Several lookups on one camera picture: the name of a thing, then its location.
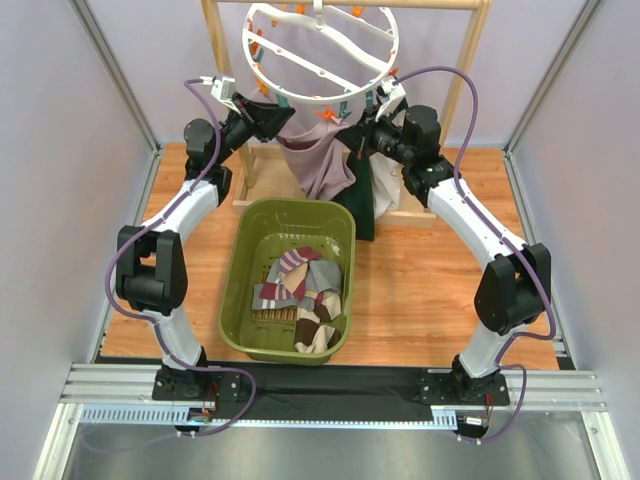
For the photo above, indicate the teal clothes clip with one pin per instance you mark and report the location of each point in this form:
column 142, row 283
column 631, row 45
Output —
column 344, row 110

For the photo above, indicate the dark green sock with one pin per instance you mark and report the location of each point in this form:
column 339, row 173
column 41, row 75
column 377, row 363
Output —
column 358, row 198

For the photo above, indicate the brown beige patterned sock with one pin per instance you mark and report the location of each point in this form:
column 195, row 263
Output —
column 314, row 331

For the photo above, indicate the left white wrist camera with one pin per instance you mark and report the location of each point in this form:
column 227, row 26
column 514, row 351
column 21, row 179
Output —
column 222, row 89

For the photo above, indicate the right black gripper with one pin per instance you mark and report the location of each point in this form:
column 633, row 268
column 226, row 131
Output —
column 370, row 128

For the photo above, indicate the maroon purple striped sock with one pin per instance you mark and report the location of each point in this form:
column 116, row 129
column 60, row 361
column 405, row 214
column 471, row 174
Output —
column 287, row 276

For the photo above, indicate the grey striped sock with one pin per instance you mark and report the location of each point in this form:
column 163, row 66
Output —
column 321, row 276

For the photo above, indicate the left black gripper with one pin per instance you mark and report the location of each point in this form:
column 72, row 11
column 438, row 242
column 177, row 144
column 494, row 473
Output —
column 251, row 116

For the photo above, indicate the black cloth strip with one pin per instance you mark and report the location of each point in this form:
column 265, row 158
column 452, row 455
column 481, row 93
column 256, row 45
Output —
column 334, row 393

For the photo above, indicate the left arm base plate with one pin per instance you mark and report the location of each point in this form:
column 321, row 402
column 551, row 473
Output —
column 188, row 385

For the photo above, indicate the white round clip hanger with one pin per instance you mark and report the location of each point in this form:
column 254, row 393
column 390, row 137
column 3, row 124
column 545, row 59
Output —
column 320, row 54

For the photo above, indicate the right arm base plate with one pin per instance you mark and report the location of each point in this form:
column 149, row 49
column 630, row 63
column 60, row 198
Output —
column 447, row 387

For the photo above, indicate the orange clothes clip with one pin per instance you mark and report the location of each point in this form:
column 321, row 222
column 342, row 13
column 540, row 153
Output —
column 328, row 114

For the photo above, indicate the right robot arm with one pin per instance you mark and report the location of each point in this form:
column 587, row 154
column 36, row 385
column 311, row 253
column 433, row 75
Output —
column 514, row 289

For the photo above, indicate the aluminium frame rail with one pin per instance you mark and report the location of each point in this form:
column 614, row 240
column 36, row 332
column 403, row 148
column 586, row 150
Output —
column 135, row 390

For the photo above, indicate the pink sock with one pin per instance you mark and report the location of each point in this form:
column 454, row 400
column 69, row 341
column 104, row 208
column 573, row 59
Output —
column 315, row 157

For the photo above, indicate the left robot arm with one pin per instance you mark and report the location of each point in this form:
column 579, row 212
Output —
column 149, row 269

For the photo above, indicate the white sock on hanger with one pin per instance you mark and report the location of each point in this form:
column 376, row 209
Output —
column 386, row 188

